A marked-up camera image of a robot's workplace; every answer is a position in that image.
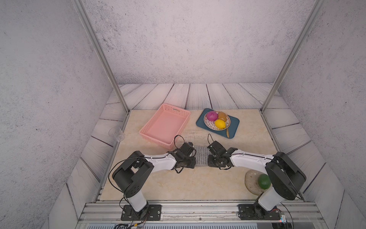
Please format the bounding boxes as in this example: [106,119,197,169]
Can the white patterned bowl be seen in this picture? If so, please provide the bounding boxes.
[204,111,231,131]

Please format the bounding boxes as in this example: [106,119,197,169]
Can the green lime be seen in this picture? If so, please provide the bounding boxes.
[257,174,272,190]

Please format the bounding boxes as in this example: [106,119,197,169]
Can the teal rectangular tray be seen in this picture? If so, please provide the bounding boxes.
[196,108,240,139]

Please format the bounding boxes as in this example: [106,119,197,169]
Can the right aluminium frame post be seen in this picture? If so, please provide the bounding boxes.
[260,0,326,114]

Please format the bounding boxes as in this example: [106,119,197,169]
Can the yellow lemon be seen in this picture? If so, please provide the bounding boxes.
[214,119,226,130]

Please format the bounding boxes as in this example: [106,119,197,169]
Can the pink plastic basket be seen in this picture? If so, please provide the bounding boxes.
[139,103,191,150]

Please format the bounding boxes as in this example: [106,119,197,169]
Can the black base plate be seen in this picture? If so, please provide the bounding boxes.
[121,204,162,221]
[238,204,282,220]

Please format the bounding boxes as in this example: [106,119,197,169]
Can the aluminium frame post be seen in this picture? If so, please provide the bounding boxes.
[72,0,130,114]
[260,0,326,114]

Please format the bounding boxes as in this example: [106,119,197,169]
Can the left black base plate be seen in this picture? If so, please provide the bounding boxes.
[121,204,162,221]

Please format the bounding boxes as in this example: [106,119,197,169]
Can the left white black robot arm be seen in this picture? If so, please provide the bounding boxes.
[111,142,197,214]

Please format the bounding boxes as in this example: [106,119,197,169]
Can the aluminium front rail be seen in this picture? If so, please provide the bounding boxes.
[76,200,328,229]

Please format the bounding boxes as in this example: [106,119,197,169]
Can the purple onion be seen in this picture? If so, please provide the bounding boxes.
[206,111,218,122]

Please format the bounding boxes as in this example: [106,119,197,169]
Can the clear plastic cup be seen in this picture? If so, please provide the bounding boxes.
[108,127,125,142]

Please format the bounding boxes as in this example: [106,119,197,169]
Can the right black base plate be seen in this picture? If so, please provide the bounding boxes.
[238,204,282,220]

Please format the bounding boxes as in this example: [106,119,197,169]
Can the grey striped dishcloth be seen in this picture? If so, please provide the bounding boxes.
[195,146,211,167]

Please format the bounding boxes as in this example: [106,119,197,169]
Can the brown round fruit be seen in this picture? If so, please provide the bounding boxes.
[217,112,228,122]

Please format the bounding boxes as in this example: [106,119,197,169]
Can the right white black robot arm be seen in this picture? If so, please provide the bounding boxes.
[207,141,307,212]

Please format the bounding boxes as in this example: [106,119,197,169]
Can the left aluminium frame post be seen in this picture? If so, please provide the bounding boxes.
[72,0,130,114]

